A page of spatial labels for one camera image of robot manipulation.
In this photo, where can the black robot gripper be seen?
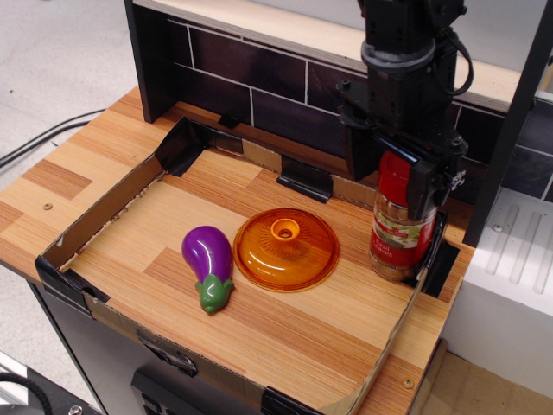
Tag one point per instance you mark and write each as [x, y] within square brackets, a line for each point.
[406, 112]

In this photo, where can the basil bottle red lid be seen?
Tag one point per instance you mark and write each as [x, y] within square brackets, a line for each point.
[398, 244]

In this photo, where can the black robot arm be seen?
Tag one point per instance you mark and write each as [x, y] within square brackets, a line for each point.
[411, 52]

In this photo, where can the cardboard fence with black tape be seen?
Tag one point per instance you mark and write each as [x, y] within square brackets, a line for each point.
[328, 349]

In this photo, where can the orange glass pot lid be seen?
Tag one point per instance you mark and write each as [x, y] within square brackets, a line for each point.
[286, 249]

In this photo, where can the dark brick backsplash shelf unit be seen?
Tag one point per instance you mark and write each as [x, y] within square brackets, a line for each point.
[272, 75]

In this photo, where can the white toy sink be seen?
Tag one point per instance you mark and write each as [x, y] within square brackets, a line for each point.
[502, 317]

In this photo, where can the purple toy eggplant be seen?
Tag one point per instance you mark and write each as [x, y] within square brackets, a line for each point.
[208, 253]

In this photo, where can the black cabinet under table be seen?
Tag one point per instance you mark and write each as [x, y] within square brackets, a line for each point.
[135, 372]

